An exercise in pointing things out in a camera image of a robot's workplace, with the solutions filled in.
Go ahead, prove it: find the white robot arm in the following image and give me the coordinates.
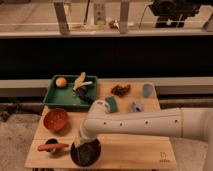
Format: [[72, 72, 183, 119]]
[[74, 100, 213, 171]]

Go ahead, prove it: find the red colander bowl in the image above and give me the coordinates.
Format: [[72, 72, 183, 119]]
[[43, 108, 68, 132]]

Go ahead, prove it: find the dark purple bowl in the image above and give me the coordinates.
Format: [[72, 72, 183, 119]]
[[70, 139, 101, 167]]

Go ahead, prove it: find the brown dried fruit cluster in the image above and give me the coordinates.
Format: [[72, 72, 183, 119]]
[[111, 85, 131, 97]]

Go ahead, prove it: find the blue grey cup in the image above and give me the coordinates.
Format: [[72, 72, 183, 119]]
[[143, 84, 154, 97]]

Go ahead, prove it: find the orange fruit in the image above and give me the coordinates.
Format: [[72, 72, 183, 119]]
[[56, 77, 67, 88]]

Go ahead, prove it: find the green plastic tray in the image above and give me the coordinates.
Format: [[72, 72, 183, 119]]
[[43, 75, 97, 110]]

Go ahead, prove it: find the small dark plate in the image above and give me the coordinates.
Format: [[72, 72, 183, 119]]
[[45, 138, 58, 154]]

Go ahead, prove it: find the orange hot dog toy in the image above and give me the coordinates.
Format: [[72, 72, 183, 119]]
[[37, 143, 69, 151]]

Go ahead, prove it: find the white labelled post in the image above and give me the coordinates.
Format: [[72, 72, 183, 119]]
[[93, 0, 106, 25]]

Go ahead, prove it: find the grey metal post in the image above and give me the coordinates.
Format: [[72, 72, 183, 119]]
[[119, 0, 130, 34], [53, 0, 69, 35]]

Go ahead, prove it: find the black camera device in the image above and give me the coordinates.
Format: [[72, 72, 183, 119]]
[[149, 0, 200, 28]]

